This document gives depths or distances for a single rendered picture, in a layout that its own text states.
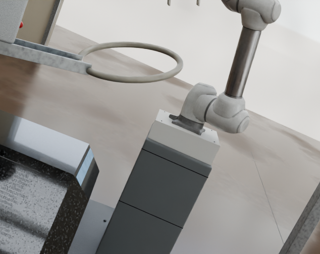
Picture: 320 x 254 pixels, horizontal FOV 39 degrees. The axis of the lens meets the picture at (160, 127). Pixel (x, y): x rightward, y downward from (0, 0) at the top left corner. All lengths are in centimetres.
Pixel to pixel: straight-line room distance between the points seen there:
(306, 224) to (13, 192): 183
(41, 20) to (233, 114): 479
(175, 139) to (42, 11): 462
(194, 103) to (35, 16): 461
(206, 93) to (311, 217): 97
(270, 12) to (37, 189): 137
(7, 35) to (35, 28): 512
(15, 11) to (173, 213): 145
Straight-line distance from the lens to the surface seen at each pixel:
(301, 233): 292
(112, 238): 276
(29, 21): 693
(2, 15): 177
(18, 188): 163
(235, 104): 245
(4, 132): 179
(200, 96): 256
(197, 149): 254
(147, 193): 260
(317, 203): 286
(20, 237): 159
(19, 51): 187
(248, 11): 234
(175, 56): 219
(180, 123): 259
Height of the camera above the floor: 154
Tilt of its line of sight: 15 degrees down
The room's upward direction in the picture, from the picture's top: 24 degrees clockwise
